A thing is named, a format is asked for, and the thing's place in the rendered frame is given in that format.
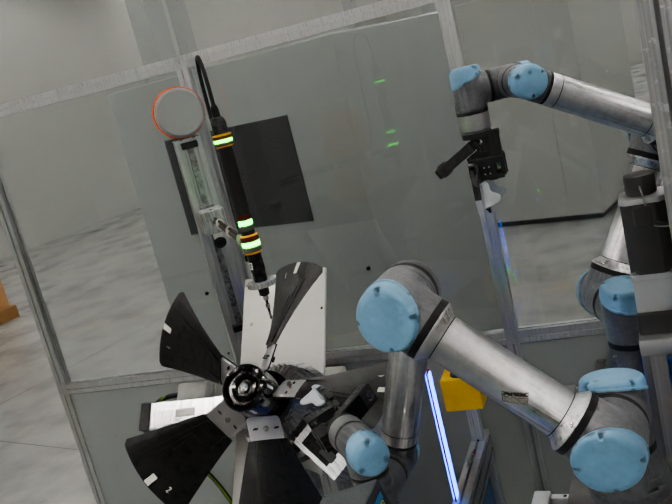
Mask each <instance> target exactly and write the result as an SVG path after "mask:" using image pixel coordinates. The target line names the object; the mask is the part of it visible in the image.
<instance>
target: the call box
mask: <svg viewBox="0 0 672 504"><path fill-rule="evenodd" d="M440 385H441V389H442V394H443V398H444V402H445V407H446V411H447V412H451V411H462V410H474V409H483V408H484V406H485V402H486V399H487V396H486V395H485V394H483V393H481V392H480V391H478V390H477V389H475V388H474V387H472V386H471V385H469V384H468V383H466V382H464V381H463V380H461V379H460V378H458V377H457V376H453V375H452V373H451V372H449V371H447V370H446V369H445V370H444V373H443V375H442V377H441V380H440Z"/></svg>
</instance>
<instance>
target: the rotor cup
mask: <svg viewBox="0 0 672 504"><path fill-rule="evenodd" d="M285 380H287V379H286V378H285V377H284V376H282V375H281V374H279V373H277V372H275V371H270V370H266V371H265V370H263V369H261V368H260V367H258V366H256V365H254V364H241V365H239V366H237V367H235V368H234V369H232V370H231V371H230V372H229V373H228V375H227V376H226V378H225V380H224V383H223V387H222V395H223V399H224V401H225V403H226V405H227V406H228V407H229V408H230V409H232V410H233V411H235V412H238V413H240V414H242V415H243V416H244V417H245V418H250V417H262V416H274V415H276V416H279V418H280V422H281V421H282V420H283V419H284V418H285V416H286V415H287V414H288V412H289V410H290V407H291V404H292V399H289V400H279V401H272V400H273V398H274V396H273V393H274V392H275V391H276V390H277V388H278V387H279V386H280V385H281V384H282V382H283V381H285ZM243 383H246V384H247V385H248V389H247V390H246V391H245V392H242V391H241V390H240V386H241V384H243ZM267 384H268V385H270V386H272V387H273V390H272V389H270V388H268V387H267ZM251 410H253V411H255V412H257V414H254V413H252V412H250V411H251Z"/></svg>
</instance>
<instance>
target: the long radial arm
mask: <svg viewBox="0 0 672 504"><path fill-rule="evenodd" d="M222 400H223V396H215V397H205V398H196V399H186V400H176V401H167V402H157V403H152V404H151V414H150V424H149V430H151V431H153V430H156V429H159V428H162V427H165V426H168V425H171V424H174V423H177V422H179V421H182V420H185V419H188V418H191V417H194V416H197V415H200V414H207V413H208V412H209V411H211V410H212V409H213V408H214V407H215V406H216V405H217V404H219V403H220V402H221V401H222Z"/></svg>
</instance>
